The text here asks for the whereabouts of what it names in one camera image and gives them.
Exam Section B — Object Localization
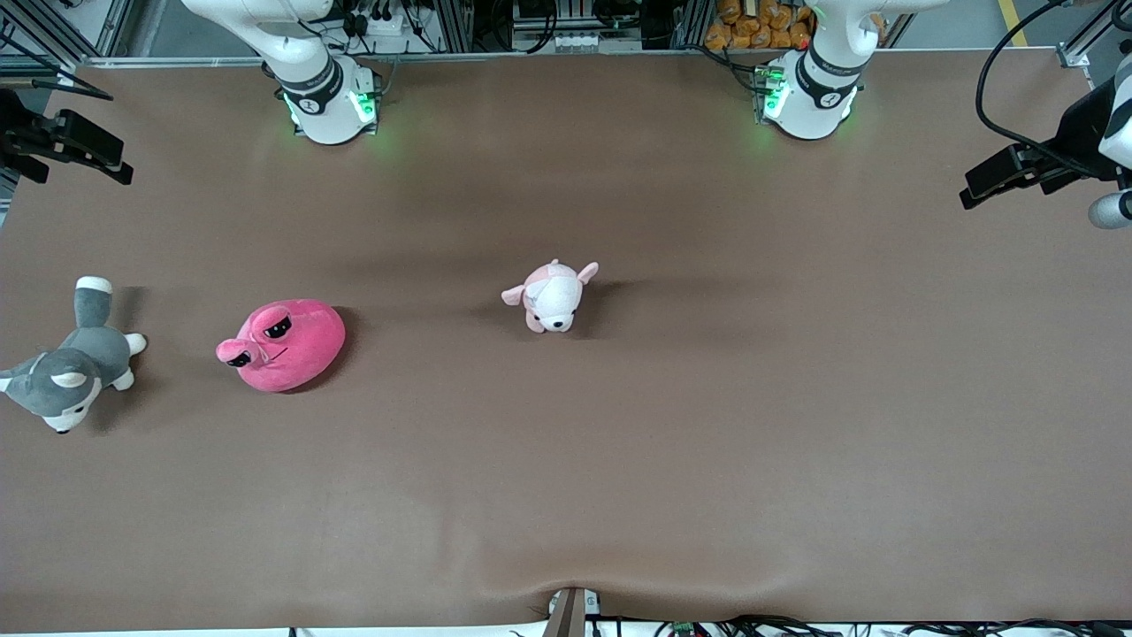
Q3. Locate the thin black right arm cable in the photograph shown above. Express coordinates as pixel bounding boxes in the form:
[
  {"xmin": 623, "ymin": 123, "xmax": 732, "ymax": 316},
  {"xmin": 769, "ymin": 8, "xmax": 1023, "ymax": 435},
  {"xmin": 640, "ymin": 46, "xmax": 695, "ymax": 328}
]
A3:
[{"xmin": 0, "ymin": 76, "xmax": 114, "ymax": 100}]

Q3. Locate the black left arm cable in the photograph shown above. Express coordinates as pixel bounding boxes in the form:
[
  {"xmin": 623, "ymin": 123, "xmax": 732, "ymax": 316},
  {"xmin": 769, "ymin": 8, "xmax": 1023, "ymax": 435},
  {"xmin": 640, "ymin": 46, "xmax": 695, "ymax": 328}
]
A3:
[{"xmin": 975, "ymin": 0, "xmax": 1076, "ymax": 169}]

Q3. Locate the aluminium corner profile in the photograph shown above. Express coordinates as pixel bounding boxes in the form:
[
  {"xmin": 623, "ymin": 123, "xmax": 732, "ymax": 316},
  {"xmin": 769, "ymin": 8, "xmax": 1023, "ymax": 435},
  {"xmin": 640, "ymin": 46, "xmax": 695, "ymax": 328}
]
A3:
[{"xmin": 1056, "ymin": 0, "xmax": 1132, "ymax": 69}]

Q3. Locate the white power strip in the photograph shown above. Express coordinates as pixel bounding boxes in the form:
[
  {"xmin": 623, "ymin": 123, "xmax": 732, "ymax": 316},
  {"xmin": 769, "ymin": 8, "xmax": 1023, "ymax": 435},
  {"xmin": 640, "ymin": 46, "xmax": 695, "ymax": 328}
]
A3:
[{"xmin": 348, "ymin": 3, "xmax": 418, "ymax": 38}]

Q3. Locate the orange snack bags pile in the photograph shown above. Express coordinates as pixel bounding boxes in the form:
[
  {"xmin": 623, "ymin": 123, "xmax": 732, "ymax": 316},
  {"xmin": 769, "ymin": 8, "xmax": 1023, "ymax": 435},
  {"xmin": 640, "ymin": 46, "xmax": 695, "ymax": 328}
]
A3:
[{"xmin": 705, "ymin": 0, "xmax": 816, "ymax": 51}]

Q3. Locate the aluminium frame post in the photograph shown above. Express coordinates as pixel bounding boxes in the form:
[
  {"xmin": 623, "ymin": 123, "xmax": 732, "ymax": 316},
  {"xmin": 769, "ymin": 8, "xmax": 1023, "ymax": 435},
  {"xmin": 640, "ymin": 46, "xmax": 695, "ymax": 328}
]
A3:
[{"xmin": 424, "ymin": 0, "xmax": 475, "ymax": 54}]

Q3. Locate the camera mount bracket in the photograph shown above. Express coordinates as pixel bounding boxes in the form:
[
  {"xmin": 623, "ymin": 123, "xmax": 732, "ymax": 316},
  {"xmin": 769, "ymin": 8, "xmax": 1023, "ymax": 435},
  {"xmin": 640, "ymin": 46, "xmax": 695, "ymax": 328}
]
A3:
[{"xmin": 543, "ymin": 587, "xmax": 604, "ymax": 637}]

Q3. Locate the hot pink round plush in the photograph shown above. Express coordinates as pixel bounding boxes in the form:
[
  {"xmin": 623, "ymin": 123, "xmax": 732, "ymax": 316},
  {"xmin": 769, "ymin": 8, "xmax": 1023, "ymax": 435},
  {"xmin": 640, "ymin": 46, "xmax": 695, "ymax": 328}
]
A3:
[{"xmin": 215, "ymin": 299, "xmax": 347, "ymax": 394}]

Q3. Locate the aluminium table edge rail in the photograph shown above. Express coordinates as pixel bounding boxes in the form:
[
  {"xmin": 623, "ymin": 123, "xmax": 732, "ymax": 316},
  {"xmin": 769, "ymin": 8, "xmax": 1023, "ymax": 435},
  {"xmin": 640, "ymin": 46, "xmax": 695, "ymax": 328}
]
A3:
[{"xmin": 78, "ymin": 49, "xmax": 710, "ymax": 68}]

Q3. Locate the aluminium side frame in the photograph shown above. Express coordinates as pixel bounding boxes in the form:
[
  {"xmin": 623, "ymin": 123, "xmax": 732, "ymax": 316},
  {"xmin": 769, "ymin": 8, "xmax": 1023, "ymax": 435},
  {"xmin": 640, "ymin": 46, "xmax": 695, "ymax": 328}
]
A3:
[{"xmin": 0, "ymin": 0, "xmax": 135, "ymax": 68}]

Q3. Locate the pale pink dog plush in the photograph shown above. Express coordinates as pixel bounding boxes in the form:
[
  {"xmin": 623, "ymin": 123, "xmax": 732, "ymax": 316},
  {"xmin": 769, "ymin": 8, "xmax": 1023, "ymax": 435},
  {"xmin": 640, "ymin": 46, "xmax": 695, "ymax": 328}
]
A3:
[{"xmin": 501, "ymin": 258, "xmax": 600, "ymax": 334}]

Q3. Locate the white terminal strip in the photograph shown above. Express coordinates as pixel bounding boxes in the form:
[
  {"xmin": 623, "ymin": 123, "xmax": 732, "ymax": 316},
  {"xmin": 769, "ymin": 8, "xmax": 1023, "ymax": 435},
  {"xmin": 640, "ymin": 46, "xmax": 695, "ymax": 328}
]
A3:
[{"xmin": 551, "ymin": 30, "xmax": 644, "ymax": 54}]

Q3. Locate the black floor cable bundle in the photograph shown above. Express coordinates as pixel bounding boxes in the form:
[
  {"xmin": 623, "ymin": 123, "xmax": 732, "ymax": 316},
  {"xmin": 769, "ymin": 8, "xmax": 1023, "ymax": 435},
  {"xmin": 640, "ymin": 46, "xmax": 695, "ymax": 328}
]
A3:
[{"xmin": 653, "ymin": 614, "xmax": 1132, "ymax": 637}]

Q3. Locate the grey white husky plush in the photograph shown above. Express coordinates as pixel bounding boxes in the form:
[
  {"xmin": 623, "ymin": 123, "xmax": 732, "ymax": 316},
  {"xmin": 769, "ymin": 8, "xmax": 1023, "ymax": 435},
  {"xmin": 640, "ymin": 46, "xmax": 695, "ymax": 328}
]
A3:
[{"xmin": 0, "ymin": 276, "xmax": 148, "ymax": 434}]

